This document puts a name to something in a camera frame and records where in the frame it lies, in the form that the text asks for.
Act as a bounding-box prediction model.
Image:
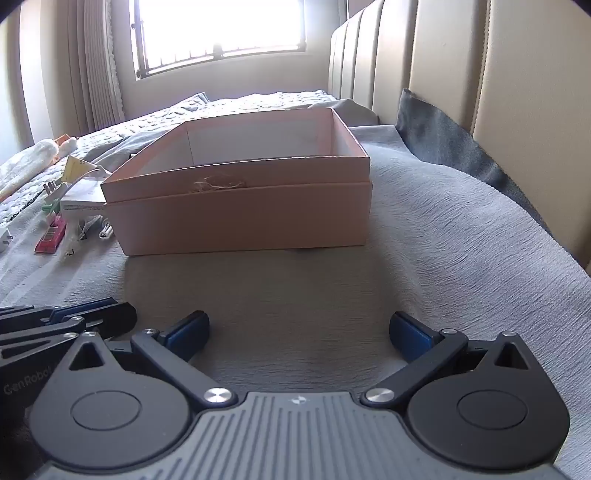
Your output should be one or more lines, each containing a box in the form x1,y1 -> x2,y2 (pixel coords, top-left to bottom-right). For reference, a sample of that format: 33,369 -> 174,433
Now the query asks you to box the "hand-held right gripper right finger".
360,311 -> 532,409

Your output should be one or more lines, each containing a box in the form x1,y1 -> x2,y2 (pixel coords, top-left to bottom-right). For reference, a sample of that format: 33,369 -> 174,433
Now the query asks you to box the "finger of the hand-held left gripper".
0,302 -> 138,370
0,296 -> 117,329

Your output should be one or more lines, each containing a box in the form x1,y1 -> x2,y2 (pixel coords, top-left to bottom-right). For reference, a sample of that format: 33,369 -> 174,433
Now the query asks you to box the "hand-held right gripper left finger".
68,310 -> 238,409

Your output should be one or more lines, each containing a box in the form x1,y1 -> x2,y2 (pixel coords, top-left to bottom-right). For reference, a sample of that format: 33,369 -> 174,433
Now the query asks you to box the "pink tube with blue cap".
34,218 -> 66,254

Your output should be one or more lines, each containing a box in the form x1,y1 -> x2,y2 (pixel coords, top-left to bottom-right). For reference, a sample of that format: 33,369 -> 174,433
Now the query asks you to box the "small white box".
60,178 -> 108,217

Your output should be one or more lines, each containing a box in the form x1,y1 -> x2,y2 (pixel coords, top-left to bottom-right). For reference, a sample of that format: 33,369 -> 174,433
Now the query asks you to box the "pink cardboard box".
100,107 -> 373,256

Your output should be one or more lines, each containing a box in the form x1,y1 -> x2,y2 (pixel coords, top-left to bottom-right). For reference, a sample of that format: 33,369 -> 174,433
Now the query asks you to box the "white cream tube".
61,155 -> 109,185

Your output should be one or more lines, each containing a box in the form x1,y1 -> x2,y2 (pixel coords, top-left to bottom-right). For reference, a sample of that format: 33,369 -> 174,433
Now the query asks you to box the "small metal clip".
78,216 -> 105,241

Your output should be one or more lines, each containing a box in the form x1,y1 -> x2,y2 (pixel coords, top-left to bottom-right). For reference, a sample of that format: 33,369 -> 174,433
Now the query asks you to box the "white rolled towel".
0,136 -> 79,195

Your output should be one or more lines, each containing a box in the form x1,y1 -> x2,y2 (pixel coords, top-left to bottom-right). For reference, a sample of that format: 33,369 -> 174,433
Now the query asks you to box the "dark grey cloth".
394,88 -> 591,273

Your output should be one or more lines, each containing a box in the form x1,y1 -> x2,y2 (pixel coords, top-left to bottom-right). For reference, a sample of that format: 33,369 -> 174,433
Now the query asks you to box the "white quilted mattress pad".
0,90 -> 338,222

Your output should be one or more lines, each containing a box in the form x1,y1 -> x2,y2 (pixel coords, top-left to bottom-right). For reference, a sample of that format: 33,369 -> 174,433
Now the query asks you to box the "pleated beige curtain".
18,0 -> 125,139

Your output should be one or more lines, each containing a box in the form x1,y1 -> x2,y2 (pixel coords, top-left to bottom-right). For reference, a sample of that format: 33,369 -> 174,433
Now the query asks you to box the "beige padded headboard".
329,0 -> 591,278

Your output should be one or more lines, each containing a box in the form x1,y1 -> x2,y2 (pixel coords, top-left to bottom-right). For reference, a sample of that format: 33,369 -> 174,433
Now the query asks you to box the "barred window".
129,0 -> 308,80

